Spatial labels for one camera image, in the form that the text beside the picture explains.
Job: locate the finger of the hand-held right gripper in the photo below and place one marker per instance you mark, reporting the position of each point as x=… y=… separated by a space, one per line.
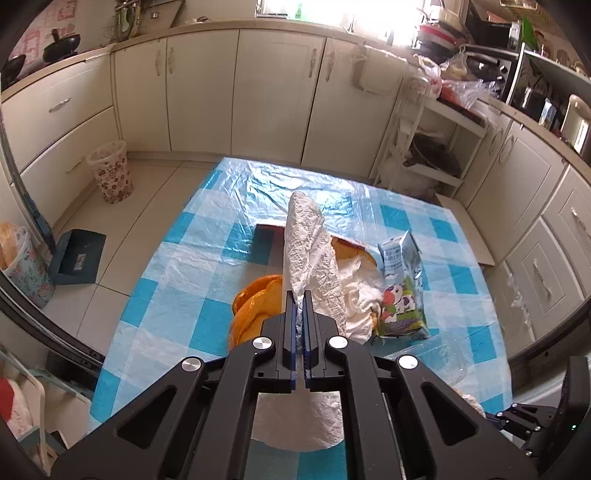
x=517 y=422
x=535 y=410

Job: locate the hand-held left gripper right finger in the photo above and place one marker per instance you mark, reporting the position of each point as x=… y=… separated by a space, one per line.
x=308 y=332

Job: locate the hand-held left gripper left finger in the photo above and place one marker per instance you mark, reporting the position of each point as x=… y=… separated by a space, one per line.
x=291 y=332

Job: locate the white paper towel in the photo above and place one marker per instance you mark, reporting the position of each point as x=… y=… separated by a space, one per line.
x=307 y=249

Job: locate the crumpled white tissue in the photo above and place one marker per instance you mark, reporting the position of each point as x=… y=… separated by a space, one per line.
x=360 y=295

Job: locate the green cartoon milk carton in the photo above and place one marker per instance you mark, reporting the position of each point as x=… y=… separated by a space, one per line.
x=401 y=295

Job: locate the crumpled clear plastic bag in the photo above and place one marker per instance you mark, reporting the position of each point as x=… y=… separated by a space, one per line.
x=429 y=367

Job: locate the clear plastic film on drawer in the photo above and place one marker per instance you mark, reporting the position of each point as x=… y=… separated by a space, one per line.
x=521 y=295

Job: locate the blue checkered plastic tablecloth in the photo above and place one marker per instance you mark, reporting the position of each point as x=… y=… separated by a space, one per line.
x=184 y=277

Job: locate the flat cardboard sheet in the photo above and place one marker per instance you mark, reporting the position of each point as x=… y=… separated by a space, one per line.
x=471 y=230

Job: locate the black pan with lid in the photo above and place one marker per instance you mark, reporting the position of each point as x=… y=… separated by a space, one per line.
x=434 y=154

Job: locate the cream panelled cabinet row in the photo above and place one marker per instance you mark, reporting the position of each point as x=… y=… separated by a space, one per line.
x=531 y=184

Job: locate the blue dustpan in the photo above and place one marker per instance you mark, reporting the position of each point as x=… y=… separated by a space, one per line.
x=74 y=256

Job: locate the white storage rack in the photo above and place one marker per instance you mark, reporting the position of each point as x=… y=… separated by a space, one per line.
x=406 y=120

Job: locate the floral wastebasket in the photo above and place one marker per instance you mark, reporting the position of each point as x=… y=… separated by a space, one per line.
x=111 y=175

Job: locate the cream door cabinet row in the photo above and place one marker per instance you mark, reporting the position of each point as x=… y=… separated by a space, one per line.
x=268 y=92

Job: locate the white hanging plastic bag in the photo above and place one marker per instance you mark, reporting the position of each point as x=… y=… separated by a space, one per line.
x=376 y=74

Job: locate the plastic bag of food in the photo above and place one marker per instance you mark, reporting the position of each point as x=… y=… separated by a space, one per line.
x=466 y=90

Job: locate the white electric kettle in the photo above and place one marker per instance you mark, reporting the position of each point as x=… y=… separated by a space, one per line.
x=575 y=120

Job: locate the cream drawer cabinet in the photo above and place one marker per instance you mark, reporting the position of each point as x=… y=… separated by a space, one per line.
x=55 y=134

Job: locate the black countertop oven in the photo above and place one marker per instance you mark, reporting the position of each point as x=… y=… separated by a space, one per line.
x=489 y=69

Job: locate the red and white pot stack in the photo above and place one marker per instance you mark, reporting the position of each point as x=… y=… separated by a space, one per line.
x=438 y=37

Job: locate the black wok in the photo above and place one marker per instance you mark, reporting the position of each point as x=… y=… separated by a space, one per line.
x=62 y=46

